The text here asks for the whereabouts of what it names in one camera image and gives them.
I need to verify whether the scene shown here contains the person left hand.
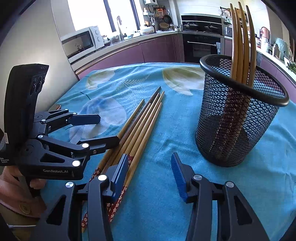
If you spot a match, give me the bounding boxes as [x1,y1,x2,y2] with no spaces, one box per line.
[1,166,47,189]

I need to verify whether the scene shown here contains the kitchen window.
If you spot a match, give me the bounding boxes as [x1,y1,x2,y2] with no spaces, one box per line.
[68,0,144,35]

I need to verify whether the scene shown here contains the wooden chopstick four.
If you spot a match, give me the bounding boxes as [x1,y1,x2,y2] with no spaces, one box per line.
[229,4,258,158]

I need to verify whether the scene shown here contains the chrome sink faucet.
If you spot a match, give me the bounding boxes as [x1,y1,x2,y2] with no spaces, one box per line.
[116,16,124,41]

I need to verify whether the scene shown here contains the white water heater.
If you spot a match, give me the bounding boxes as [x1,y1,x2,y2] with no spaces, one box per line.
[144,0,158,6]

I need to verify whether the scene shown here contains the green leafy vegetables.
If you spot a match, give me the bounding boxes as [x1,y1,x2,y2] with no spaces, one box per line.
[287,61,296,74]

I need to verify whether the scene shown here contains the black mesh pen cup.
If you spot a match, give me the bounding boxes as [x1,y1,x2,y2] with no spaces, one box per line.
[195,55,290,167]

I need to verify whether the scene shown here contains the wooden chopstick five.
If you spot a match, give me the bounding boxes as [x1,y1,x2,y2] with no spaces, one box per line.
[90,99,144,181]

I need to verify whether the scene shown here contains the wooden chopstick three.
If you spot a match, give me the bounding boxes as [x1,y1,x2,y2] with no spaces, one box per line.
[222,1,250,160]

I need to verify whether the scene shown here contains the wooden chopstick eight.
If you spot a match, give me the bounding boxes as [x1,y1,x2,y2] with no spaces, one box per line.
[108,91,165,222]

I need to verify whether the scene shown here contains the grey refrigerator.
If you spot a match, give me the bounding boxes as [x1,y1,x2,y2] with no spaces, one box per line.
[0,0,78,130]

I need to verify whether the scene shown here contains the pink sleeve left forearm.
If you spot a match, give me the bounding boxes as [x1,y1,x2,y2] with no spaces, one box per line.
[0,171,48,241]

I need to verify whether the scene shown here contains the blue floral tablecloth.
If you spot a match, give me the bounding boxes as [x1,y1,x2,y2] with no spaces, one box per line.
[50,63,295,240]

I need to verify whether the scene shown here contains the black wall spice rack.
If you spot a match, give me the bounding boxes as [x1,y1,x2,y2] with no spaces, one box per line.
[219,7,231,19]

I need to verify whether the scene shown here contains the white microwave oven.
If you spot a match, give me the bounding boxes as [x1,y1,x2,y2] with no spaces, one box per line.
[61,26,104,64]

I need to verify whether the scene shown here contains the black built-in oven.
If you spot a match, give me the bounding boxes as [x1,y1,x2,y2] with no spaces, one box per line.
[182,34,221,64]

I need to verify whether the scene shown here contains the wooden chopstick six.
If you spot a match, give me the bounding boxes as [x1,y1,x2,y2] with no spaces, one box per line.
[96,86,161,176]

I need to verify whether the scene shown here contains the black range hood stove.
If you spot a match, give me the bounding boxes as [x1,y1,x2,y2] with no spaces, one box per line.
[181,14,223,35]

